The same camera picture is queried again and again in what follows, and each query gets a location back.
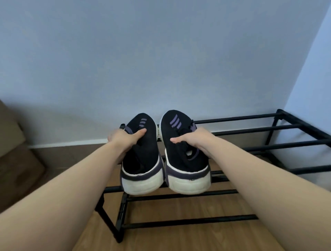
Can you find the person's right hand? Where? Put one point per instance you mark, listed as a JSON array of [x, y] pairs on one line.
[[197, 141]]

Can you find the person's left thumb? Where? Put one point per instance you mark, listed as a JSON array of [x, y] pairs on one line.
[[138, 133]]

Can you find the person's right forearm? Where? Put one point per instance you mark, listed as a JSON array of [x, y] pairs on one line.
[[271, 194]]

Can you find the person's left forearm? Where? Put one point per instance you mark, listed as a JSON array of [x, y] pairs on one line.
[[54, 195]]

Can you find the black sneaker with white sole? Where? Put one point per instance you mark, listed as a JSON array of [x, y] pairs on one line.
[[185, 157], [142, 160]]

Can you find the person's left hand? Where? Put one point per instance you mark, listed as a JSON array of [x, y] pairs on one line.
[[122, 141]]

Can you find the black metal shoe rack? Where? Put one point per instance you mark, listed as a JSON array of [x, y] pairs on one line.
[[232, 165]]

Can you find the person's right thumb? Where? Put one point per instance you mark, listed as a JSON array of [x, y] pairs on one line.
[[179, 140]]

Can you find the brown cardboard box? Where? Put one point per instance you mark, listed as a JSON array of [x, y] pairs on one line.
[[15, 157]]

